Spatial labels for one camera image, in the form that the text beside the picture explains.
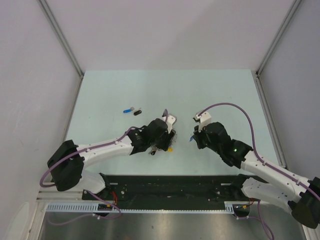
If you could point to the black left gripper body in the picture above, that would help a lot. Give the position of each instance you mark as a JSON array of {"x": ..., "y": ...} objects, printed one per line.
[{"x": 164, "y": 141}]

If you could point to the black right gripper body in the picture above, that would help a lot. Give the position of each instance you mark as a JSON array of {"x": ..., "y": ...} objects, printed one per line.
[{"x": 209, "y": 144}]

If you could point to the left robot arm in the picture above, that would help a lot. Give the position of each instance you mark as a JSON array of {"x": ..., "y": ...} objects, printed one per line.
[{"x": 68, "y": 164}]

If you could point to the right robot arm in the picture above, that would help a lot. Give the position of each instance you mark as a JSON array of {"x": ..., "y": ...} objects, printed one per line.
[{"x": 295, "y": 194}]

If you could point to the black key tag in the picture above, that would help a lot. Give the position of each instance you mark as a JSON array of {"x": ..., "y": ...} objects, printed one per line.
[{"x": 137, "y": 112}]

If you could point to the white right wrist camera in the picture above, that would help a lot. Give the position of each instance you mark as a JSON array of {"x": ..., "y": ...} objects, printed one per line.
[{"x": 203, "y": 118}]

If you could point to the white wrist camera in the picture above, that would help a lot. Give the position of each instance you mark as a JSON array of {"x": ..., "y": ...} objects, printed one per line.
[
  {"x": 203, "y": 118},
  {"x": 170, "y": 120}
]

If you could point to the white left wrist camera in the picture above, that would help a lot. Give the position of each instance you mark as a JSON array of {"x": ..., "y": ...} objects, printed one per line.
[{"x": 170, "y": 120}]

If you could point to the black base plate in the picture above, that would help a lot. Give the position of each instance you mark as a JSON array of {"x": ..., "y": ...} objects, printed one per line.
[{"x": 217, "y": 188}]

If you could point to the white slotted cable duct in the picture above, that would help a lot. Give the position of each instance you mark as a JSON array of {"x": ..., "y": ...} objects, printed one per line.
[{"x": 103, "y": 208}]

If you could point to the right aluminium frame post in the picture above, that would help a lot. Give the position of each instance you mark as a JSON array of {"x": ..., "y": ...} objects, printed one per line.
[{"x": 296, "y": 4}]

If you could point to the aluminium frame post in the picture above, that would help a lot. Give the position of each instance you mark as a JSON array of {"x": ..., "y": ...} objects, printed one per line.
[
  {"x": 296, "y": 4},
  {"x": 48, "y": 13}
]

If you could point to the aluminium rail profile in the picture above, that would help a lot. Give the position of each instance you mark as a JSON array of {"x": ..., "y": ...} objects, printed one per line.
[{"x": 57, "y": 196}]

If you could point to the left aluminium frame post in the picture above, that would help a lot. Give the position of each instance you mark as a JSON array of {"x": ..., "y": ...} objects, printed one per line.
[{"x": 48, "y": 13}]

